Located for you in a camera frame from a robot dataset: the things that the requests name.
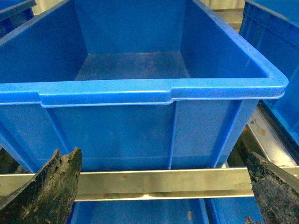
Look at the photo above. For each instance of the lower shelf blue bin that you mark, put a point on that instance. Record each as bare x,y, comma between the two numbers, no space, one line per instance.
179,211

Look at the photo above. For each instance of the steel front shelf rail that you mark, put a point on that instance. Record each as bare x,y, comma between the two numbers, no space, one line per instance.
167,184

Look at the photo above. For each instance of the right blue bin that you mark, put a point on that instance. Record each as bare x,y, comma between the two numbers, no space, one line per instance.
272,27

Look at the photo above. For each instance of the steel roller track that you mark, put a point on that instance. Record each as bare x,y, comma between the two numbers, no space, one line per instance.
262,135

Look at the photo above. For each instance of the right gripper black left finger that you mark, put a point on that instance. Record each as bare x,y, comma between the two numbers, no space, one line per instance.
47,198

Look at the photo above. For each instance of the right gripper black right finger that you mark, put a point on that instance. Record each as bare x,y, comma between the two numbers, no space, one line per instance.
276,191

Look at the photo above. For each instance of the left blue bin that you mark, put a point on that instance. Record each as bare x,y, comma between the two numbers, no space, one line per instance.
14,13

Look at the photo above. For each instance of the empty middle blue bin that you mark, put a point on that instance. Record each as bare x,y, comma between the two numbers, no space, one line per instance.
135,84

